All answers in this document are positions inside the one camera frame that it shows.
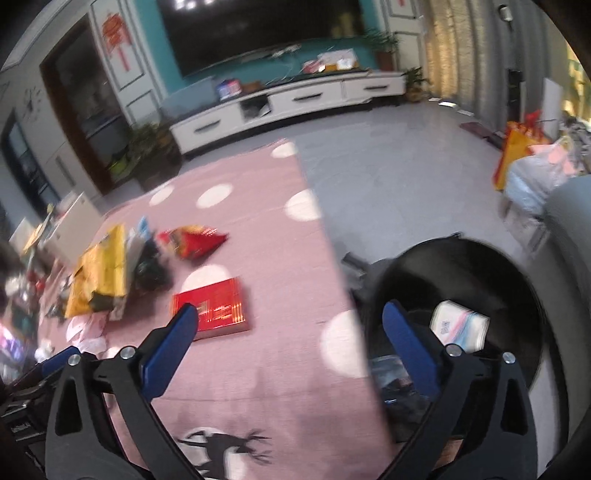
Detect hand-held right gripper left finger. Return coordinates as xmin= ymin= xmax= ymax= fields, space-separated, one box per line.
xmin=45 ymin=302 xmax=218 ymax=480

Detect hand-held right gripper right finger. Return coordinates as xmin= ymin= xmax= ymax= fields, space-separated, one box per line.
xmin=374 ymin=299 xmax=541 ymax=480

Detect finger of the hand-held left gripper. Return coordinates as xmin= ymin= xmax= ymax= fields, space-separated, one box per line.
xmin=34 ymin=346 xmax=83 ymax=377

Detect white tissue packet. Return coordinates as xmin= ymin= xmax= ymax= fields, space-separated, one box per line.
xmin=429 ymin=300 xmax=490 ymax=354

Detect red box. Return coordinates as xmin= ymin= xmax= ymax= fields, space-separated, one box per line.
xmin=172 ymin=277 xmax=252 ymax=341

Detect dark green bag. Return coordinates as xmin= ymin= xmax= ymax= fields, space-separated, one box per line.
xmin=134 ymin=240 xmax=172 ymax=292

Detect black trash bin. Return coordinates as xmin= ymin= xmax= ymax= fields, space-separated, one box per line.
xmin=365 ymin=233 xmax=548 ymax=446

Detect yellow bag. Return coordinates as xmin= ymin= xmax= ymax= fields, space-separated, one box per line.
xmin=65 ymin=224 xmax=127 ymax=319

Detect red snack bag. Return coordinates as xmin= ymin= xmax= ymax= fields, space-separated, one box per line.
xmin=157 ymin=224 xmax=229 ymax=263

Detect dark plastic wrapper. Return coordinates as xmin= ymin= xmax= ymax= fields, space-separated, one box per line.
xmin=369 ymin=354 xmax=419 ymax=404

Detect pink paper scraps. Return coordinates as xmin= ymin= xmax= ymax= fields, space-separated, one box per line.
xmin=66 ymin=313 xmax=108 ymax=352

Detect pile of mixed household items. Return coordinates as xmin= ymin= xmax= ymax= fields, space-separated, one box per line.
xmin=0 ymin=240 xmax=63 ymax=365

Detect pink spotted rug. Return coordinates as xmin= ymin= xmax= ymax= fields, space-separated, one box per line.
xmin=28 ymin=138 xmax=398 ymax=480

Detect white low cabinet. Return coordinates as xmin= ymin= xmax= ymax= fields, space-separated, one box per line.
xmin=44 ymin=191 xmax=107 ymax=266

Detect large bushy potted plant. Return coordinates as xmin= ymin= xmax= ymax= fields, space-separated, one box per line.
xmin=127 ymin=122 xmax=183 ymax=192

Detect grey plastic bag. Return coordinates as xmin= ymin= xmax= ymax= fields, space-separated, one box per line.
xmin=501 ymin=138 xmax=591 ymax=217

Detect orange bag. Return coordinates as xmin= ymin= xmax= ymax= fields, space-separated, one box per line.
xmin=492 ymin=111 xmax=548 ymax=192

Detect dark doormat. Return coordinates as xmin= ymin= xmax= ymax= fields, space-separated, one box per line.
xmin=462 ymin=121 xmax=505 ymax=149

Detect small potted plant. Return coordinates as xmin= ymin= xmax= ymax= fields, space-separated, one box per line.
xmin=402 ymin=67 xmax=431 ymax=103

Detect white television cabinet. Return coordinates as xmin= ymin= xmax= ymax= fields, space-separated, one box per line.
xmin=168 ymin=69 xmax=407 ymax=158

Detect black tower speaker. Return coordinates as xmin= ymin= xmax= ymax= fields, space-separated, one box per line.
xmin=508 ymin=69 xmax=525 ymax=123

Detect white board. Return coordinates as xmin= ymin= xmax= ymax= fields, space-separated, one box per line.
xmin=542 ymin=78 xmax=563 ymax=134

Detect grey curtain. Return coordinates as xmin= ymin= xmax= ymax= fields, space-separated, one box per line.
xmin=425 ymin=0 xmax=578 ymax=134

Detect cardboard boxes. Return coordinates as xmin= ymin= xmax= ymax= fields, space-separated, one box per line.
xmin=302 ymin=48 xmax=358 ymax=73

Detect tall potted plant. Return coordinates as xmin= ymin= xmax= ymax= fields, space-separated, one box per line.
xmin=365 ymin=30 xmax=400 ymax=72

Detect black television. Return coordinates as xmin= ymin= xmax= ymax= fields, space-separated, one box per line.
xmin=157 ymin=0 xmax=365 ymax=79

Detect wall clock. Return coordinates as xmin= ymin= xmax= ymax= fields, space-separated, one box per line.
xmin=21 ymin=85 xmax=45 ymax=116

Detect dark wooden door frame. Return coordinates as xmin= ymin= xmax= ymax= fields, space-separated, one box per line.
xmin=39 ymin=14 xmax=134 ymax=197

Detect red wall ornament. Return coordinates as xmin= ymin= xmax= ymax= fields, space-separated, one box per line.
xmin=102 ymin=13 xmax=134 ymax=72

